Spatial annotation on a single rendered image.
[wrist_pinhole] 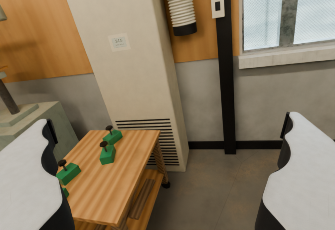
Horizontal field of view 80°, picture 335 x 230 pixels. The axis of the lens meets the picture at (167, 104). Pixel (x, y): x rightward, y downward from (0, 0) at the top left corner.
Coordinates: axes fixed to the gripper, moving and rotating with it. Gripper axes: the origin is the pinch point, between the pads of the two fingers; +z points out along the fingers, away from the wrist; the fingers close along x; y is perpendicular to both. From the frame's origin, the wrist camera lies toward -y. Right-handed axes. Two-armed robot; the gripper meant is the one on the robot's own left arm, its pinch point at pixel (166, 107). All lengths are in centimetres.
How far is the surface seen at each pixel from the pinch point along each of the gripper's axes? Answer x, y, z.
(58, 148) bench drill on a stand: -98, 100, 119
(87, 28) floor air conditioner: -52, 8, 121
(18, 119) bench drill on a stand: -115, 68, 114
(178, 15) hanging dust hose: 4, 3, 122
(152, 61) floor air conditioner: -13, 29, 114
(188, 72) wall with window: 11, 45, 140
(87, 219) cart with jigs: -39, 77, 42
